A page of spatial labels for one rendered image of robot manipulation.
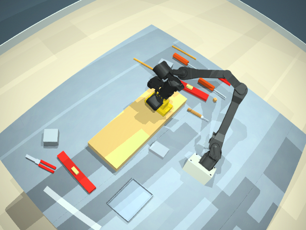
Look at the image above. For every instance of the red rectangular bar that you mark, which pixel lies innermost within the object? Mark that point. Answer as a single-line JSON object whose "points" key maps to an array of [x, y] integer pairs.
{"points": [[194, 91], [76, 172]]}

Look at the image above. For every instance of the white flat strip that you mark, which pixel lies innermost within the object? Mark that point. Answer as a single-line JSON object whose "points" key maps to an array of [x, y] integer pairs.
{"points": [[72, 209]]}

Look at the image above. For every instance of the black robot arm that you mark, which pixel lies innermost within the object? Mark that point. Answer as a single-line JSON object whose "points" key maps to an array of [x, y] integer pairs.
{"points": [[173, 83]]}

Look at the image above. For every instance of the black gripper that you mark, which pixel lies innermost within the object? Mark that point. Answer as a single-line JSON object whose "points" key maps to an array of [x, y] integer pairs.
{"points": [[156, 101]]}

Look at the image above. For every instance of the orange-handled awl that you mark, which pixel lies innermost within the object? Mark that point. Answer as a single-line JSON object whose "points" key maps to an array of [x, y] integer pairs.
{"points": [[181, 59], [208, 85]]}

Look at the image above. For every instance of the light orange rectangular panel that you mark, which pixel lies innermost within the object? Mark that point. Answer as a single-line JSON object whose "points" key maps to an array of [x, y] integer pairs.
{"points": [[117, 142]]}

